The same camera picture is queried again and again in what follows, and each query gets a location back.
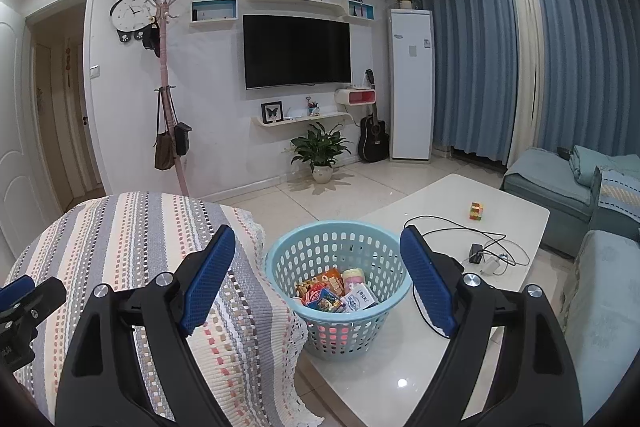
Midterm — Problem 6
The beige curtain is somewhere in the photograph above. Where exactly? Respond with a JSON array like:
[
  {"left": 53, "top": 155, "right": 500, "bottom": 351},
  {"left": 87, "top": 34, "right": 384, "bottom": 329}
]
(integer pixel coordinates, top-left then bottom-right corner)
[{"left": 502, "top": 0, "right": 543, "bottom": 168}]

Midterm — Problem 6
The green potted plant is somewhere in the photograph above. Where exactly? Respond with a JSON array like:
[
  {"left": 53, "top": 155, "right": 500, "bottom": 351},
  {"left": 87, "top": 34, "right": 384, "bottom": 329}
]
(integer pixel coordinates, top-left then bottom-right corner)
[{"left": 290, "top": 123, "right": 353, "bottom": 168}]

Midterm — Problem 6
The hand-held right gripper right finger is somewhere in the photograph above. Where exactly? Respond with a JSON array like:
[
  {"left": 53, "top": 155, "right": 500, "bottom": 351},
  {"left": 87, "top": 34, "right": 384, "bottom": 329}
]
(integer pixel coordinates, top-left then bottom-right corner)
[{"left": 399, "top": 224, "right": 583, "bottom": 427}]

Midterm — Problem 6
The blue box wall shelf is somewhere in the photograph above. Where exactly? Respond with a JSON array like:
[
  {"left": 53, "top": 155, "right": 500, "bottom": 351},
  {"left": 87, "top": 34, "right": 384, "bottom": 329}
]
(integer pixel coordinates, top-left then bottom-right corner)
[
  {"left": 190, "top": 0, "right": 237, "bottom": 28},
  {"left": 348, "top": 0, "right": 376, "bottom": 22}
]

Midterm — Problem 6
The red printed box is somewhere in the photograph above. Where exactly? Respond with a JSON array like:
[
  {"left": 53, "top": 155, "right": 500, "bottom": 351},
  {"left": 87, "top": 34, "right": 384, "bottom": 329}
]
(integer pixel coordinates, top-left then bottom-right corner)
[{"left": 301, "top": 284, "right": 347, "bottom": 314}]

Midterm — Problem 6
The red-orange snack packet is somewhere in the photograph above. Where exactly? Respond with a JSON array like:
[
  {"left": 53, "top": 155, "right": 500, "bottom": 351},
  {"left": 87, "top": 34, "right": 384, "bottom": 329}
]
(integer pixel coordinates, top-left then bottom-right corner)
[{"left": 317, "top": 324, "right": 346, "bottom": 343}]

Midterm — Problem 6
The blue curtain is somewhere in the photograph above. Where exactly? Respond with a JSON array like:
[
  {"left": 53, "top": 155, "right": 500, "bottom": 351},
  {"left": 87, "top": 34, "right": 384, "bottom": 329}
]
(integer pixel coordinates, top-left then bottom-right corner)
[
  {"left": 520, "top": 0, "right": 640, "bottom": 158},
  {"left": 407, "top": 0, "right": 518, "bottom": 168}
]

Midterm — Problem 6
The pink coat rack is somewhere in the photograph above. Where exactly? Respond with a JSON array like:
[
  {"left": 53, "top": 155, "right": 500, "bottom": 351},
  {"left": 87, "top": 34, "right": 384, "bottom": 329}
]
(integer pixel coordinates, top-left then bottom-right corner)
[{"left": 150, "top": 0, "right": 196, "bottom": 196}]

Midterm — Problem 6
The light blue sofa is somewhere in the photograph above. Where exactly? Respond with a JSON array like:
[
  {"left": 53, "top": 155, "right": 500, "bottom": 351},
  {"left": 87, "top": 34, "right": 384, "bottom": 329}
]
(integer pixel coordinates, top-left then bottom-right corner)
[{"left": 501, "top": 146, "right": 640, "bottom": 423}]

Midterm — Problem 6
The orange snack bag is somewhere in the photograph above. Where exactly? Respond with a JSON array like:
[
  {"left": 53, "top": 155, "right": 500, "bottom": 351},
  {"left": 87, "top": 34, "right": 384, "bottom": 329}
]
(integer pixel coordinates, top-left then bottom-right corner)
[{"left": 296, "top": 269, "right": 346, "bottom": 303}]

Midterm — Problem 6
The red and white wall box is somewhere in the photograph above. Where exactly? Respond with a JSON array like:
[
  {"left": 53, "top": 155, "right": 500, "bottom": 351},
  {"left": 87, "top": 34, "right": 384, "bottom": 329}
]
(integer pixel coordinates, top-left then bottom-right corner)
[{"left": 334, "top": 88, "right": 376, "bottom": 106}]

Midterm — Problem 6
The black television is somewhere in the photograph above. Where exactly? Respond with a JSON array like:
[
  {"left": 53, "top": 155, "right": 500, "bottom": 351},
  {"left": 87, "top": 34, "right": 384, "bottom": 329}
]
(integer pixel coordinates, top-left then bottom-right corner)
[{"left": 243, "top": 14, "right": 352, "bottom": 90}]

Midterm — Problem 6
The light blue plastic basket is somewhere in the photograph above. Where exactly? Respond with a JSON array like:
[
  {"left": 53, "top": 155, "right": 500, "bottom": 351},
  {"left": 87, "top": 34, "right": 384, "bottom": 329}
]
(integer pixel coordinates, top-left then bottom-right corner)
[{"left": 265, "top": 219, "right": 413, "bottom": 360}]

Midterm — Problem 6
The pink and yellow roll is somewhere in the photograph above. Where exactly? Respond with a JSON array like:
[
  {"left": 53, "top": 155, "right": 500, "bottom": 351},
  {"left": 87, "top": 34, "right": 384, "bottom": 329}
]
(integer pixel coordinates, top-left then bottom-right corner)
[{"left": 342, "top": 268, "right": 366, "bottom": 295}]

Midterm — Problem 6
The white printed box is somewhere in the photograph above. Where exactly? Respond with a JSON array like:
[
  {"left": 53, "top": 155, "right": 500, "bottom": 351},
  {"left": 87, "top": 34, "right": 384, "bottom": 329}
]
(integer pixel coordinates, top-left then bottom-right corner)
[{"left": 342, "top": 283, "right": 379, "bottom": 313}]

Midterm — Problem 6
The black cable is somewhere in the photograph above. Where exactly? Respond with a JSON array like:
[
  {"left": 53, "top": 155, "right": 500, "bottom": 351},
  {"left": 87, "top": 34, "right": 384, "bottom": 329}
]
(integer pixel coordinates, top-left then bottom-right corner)
[{"left": 402, "top": 215, "right": 531, "bottom": 339}]

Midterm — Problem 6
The white door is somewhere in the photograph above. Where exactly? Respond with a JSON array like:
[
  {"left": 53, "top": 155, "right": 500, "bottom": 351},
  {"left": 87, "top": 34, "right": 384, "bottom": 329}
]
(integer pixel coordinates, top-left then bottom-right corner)
[{"left": 0, "top": 2, "right": 32, "bottom": 258}]

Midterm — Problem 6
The crocheted sofa cover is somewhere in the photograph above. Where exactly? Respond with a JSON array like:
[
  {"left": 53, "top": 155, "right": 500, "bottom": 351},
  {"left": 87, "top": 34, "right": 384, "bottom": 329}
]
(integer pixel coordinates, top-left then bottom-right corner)
[{"left": 595, "top": 167, "right": 640, "bottom": 243}]

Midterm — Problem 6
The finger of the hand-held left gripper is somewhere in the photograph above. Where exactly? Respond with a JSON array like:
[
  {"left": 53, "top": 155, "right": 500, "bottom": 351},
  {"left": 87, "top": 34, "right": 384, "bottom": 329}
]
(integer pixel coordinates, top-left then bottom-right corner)
[
  {"left": 10, "top": 278, "right": 67, "bottom": 325},
  {"left": 0, "top": 275, "right": 35, "bottom": 308}
]

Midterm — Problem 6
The white wavy wall shelf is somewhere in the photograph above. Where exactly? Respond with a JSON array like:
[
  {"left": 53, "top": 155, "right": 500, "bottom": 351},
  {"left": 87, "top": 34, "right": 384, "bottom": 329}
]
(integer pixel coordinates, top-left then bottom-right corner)
[{"left": 251, "top": 111, "right": 353, "bottom": 128}]

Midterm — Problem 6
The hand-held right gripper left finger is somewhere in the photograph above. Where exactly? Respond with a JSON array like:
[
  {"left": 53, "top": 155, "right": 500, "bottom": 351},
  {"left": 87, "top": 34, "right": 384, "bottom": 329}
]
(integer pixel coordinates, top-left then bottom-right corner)
[{"left": 54, "top": 225, "right": 237, "bottom": 427}]

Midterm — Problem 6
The black shoulder bag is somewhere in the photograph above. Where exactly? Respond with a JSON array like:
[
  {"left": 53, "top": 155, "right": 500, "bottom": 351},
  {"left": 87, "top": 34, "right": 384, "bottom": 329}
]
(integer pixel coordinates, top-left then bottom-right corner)
[{"left": 174, "top": 122, "right": 192, "bottom": 156}]

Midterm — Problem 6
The brown shoulder bag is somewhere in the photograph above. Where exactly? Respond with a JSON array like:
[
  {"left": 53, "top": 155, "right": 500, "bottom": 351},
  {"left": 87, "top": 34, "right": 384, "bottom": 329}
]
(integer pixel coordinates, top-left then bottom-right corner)
[{"left": 154, "top": 87, "right": 176, "bottom": 171}]

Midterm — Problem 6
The panda wall clock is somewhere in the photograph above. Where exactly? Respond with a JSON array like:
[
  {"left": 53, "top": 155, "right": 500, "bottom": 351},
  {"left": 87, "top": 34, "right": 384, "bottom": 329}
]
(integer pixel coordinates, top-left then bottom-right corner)
[{"left": 110, "top": 0, "right": 153, "bottom": 44}]

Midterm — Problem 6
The white standing air conditioner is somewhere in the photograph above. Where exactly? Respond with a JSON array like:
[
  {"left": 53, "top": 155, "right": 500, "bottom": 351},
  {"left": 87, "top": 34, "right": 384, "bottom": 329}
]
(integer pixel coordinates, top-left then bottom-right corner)
[{"left": 389, "top": 8, "right": 435, "bottom": 162}]

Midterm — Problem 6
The folded blue blanket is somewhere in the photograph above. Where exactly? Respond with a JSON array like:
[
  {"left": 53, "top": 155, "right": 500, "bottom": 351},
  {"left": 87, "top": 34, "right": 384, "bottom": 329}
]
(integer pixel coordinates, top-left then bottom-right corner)
[{"left": 570, "top": 145, "right": 636, "bottom": 188}]

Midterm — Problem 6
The black acoustic guitar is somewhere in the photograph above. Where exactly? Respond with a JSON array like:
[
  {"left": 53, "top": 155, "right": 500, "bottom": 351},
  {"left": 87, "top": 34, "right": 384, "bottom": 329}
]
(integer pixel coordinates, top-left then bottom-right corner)
[{"left": 358, "top": 68, "right": 391, "bottom": 162}]

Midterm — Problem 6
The framed butterfly picture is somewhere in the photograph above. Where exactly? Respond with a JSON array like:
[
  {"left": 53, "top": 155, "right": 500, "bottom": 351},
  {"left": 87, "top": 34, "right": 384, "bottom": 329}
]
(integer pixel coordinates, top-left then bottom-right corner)
[{"left": 260, "top": 101, "right": 285, "bottom": 124}]

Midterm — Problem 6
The long white wavy shelf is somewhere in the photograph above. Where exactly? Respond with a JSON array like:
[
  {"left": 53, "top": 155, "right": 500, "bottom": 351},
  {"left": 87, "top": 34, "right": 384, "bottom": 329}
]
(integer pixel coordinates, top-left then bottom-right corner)
[{"left": 242, "top": 0, "right": 346, "bottom": 15}]

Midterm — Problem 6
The black hat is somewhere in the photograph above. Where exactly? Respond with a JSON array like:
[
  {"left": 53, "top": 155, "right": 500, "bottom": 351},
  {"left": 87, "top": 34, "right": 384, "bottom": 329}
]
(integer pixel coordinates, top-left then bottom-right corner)
[{"left": 141, "top": 23, "right": 161, "bottom": 58}]

